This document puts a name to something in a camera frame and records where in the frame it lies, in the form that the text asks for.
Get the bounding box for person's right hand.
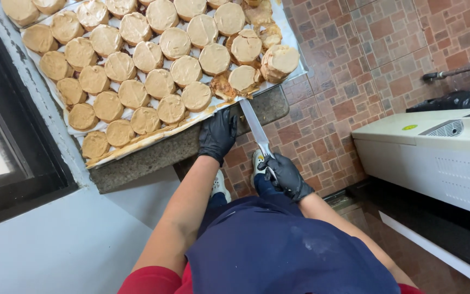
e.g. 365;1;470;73
257;153;315;203

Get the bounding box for person's left hand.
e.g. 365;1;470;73
197;107;238;167

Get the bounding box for long steel palette knife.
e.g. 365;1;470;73
239;99;279;183

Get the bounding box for white right shoe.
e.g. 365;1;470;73
251;149;277;189

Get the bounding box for white shoe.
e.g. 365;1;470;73
211;169;232;204
251;149;277;189

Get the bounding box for navy trousers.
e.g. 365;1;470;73
207;175;303;218

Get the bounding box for white left shoe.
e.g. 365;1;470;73
211;169;232;204

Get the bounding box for navy apron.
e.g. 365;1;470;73
185;195;401;294

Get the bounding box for white parchment paper sheet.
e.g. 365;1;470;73
21;0;306;167

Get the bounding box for metal baking tray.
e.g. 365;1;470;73
21;0;310;169

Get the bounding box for stack of cake rounds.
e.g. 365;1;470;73
260;44;300;84

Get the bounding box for grey granite counter slab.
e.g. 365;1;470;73
88;84;290;195

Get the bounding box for white machine with vents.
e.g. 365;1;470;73
351;107;470;221

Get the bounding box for rows of round frosted cakes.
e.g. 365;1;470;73
22;0;265;160

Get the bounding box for black plastic bag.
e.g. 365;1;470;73
406;87;470;114

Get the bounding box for metal tray of frosted cakes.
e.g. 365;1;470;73
0;0;81;29

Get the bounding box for metal pipe handle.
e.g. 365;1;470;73
423;65;470;81

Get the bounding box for black window frame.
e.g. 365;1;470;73
0;0;79;234

